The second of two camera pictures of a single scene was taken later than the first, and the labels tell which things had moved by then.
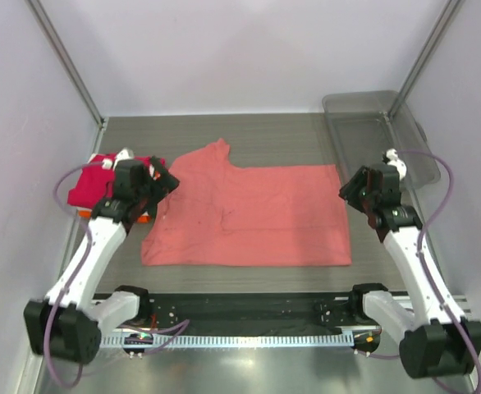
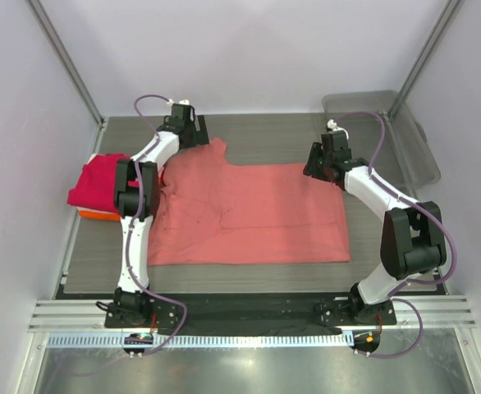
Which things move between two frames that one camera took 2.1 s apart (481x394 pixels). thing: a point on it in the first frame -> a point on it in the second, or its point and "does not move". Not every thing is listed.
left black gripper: [166, 181] -> [199, 137]
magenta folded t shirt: [90, 188] does not move
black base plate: [249, 310] does not move
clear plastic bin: [364, 125] does not move
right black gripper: [349, 191] -> [310, 168]
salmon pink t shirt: [217, 214] does not move
